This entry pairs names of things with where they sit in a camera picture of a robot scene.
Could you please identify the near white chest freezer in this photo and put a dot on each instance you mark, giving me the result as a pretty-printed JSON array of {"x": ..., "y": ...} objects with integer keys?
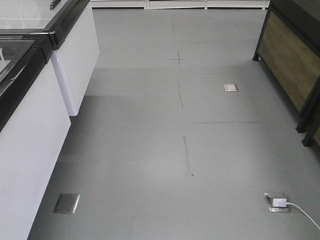
[{"x": 34, "y": 123}]

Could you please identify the dark wooden display stand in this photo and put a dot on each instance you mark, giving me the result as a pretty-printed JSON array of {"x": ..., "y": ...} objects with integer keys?
[{"x": 289, "y": 45}]

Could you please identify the far steel floor socket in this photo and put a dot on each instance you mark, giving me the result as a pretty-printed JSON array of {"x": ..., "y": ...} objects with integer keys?
[{"x": 230, "y": 87}]

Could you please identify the white power adapter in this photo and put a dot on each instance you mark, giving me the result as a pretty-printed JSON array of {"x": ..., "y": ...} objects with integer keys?
[{"x": 277, "y": 202}]

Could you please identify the white shelf base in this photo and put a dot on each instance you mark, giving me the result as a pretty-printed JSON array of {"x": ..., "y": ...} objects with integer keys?
[{"x": 181, "y": 4}]

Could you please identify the open steel floor socket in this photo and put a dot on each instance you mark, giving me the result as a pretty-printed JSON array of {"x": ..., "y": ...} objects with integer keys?
[{"x": 269, "y": 195}]

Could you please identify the closed steel floor socket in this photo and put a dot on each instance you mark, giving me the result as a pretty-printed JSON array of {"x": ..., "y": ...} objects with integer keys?
[{"x": 67, "y": 203}]

